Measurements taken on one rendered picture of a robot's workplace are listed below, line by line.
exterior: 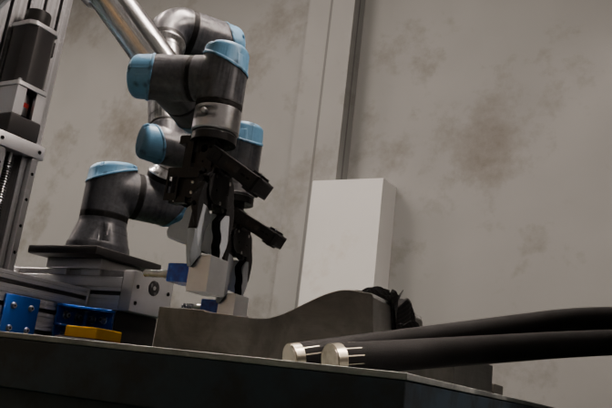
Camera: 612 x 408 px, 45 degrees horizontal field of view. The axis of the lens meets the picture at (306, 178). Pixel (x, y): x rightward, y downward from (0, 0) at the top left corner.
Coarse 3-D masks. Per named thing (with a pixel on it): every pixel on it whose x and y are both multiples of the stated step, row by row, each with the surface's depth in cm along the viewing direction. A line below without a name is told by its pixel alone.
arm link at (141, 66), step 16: (128, 64) 120; (144, 64) 119; (160, 64) 119; (176, 64) 118; (128, 80) 120; (144, 80) 119; (160, 80) 118; (176, 80) 118; (144, 96) 121; (160, 96) 120; (176, 96) 120; (176, 112) 127
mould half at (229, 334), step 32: (160, 320) 123; (192, 320) 121; (224, 320) 118; (256, 320) 116; (288, 320) 114; (320, 320) 112; (352, 320) 109; (384, 320) 113; (416, 320) 128; (224, 352) 117; (256, 352) 114; (480, 384) 116
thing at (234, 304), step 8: (232, 296) 138; (240, 296) 140; (184, 304) 145; (192, 304) 144; (200, 304) 143; (208, 304) 140; (216, 304) 139; (224, 304) 138; (232, 304) 138; (240, 304) 140; (224, 312) 138; (232, 312) 137; (240, 312) 140
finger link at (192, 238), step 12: (204, 204) 110; (204, 216) 110; (168, 228) 111; (180, 228) 110; (192, 228) 108; (204, 228) 110; (180, 240) 109; (192, 240) 108; (192, 252) 108; (192, 264) 109
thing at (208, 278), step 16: (208, 256) 108; (144, 272) 115; (160, 272) 113; (176, 272) 110; (192, 272) 109; (208, 272) 108; (224, 272) 111; (192, 288) 108; (208, 288) 107; (224, 288) 111
